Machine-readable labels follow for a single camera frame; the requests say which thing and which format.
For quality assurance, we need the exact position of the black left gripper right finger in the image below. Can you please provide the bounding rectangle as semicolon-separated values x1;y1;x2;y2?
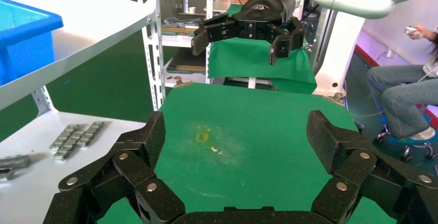
305;109;438;224

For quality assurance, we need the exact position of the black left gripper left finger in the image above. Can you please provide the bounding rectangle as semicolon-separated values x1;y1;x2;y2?
42;110;187;224

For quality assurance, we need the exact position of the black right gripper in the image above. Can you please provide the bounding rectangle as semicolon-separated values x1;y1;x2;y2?
190;0;306;67

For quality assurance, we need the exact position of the white handheld controller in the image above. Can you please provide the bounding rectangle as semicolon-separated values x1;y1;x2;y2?
404;26;424;39

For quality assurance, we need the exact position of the bare person forearm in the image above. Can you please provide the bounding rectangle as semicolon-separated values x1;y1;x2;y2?
425;26;438;43

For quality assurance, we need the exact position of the bare person hand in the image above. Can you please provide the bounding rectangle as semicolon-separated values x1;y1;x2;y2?
409;24;429;41

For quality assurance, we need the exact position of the green draped cloth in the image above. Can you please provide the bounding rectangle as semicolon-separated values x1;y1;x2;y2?
208;5;318;95

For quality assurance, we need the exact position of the white metal storage rack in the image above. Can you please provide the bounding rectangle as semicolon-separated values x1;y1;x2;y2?
133;0;227;88

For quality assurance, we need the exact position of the blue chrome rolling stool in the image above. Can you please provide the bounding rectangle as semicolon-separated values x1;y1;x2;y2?
374;113;438;164

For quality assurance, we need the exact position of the dark flat board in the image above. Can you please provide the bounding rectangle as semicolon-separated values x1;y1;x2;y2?
167;47;207;75

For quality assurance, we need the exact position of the silver binder clip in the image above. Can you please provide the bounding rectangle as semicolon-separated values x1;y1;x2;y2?
323;91;346;106

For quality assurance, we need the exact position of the seated person in jeans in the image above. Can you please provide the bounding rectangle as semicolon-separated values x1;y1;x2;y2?
367;30;438;142

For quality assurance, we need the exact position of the green table cloth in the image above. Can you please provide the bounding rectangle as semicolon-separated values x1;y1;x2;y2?
97;82;398;224

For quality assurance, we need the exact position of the brass binder clip right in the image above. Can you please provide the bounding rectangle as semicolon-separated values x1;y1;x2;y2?
173;75;194;89

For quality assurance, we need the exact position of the white robot torso column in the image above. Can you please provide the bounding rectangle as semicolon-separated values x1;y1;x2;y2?
312;8;366;97

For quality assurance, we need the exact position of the white perforated shelf upright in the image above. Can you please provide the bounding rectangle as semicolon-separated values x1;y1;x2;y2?
31;86;58;115
142;0;167;112

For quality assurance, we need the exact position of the white lower shelf board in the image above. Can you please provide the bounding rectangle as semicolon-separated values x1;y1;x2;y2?
0;110;148;224

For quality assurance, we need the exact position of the white shelf board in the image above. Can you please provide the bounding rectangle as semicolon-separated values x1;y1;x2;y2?
0;110;148;224
0;0;157;111

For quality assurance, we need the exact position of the white upper shelf board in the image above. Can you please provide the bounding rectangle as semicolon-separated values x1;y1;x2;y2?
0;0;157;111

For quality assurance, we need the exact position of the blue plastic bin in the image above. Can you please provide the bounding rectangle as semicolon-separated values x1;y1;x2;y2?
0;0;65;87

